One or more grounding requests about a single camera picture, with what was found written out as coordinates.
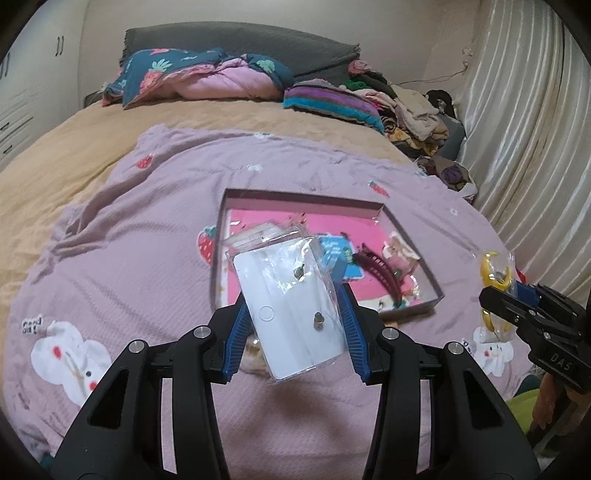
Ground yellow hoop earrings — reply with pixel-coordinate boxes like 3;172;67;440
479;251;517;343

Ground dark red hair clip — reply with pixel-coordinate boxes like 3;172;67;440
353;243;403;307

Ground white earring card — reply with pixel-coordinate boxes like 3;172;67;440
232;236;346;382

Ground pink bear hair clip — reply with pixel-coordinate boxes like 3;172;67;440
382;232;421;279

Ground purple shallow cardboard tray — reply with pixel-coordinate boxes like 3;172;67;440
209;189;444;320

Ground lilac strawberry bunny quilt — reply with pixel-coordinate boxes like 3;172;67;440
3;126;531;479

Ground white pleated curtain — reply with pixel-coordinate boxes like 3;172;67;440
460;1;590;303

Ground pile of folded clothes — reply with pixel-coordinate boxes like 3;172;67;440
344;60;478;202

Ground clear plastic bag white card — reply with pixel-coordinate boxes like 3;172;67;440
222;222;308;260

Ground tan bed sheet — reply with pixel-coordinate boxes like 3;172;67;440
0;97;412;324

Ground purple teal striped blanket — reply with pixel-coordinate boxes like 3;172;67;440
283;79;385;135

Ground grey headboard cushion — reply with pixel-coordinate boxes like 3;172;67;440
121;21;361;86

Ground navy pink strawberry comforter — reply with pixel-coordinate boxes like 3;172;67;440
102;48;294;109

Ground white wardrobe doors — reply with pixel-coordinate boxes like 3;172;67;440
1;1;88;168

